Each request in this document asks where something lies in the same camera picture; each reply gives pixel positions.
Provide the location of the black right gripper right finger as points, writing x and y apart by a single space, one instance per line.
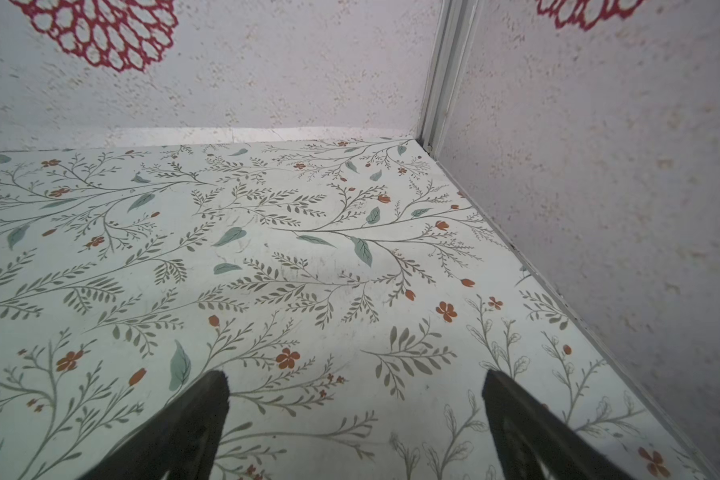
530 441

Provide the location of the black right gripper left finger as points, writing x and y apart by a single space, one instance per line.
178 442

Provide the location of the aluminium corner frame post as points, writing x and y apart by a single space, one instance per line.
452 43

